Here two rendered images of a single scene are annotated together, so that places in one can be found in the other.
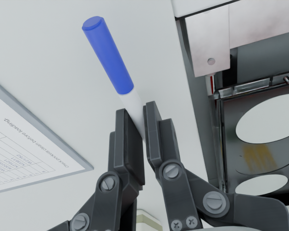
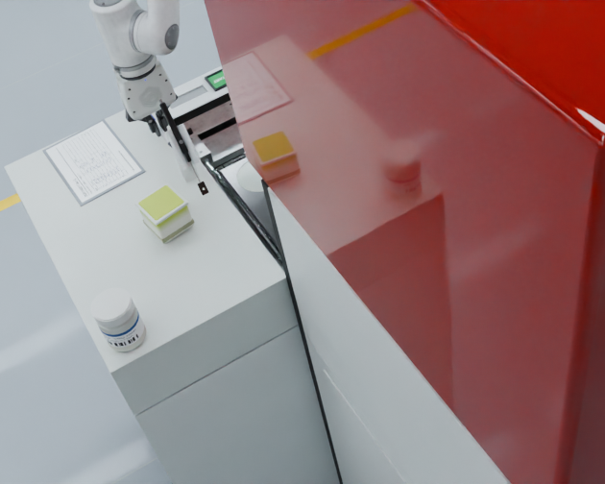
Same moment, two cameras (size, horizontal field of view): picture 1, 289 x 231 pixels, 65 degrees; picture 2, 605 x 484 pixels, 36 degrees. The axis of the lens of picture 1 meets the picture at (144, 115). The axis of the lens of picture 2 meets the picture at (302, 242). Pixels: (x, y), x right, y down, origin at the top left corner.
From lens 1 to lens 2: 199 cm
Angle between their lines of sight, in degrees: 90
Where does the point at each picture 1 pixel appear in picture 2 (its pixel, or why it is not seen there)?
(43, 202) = (113, 208)
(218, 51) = (202, 148)
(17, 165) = (113, 173)
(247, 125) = (244, 180)
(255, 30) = (224, 152)
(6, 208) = (88, 219)
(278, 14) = (229, 145)
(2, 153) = (110, 166)
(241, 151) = (256, 199)
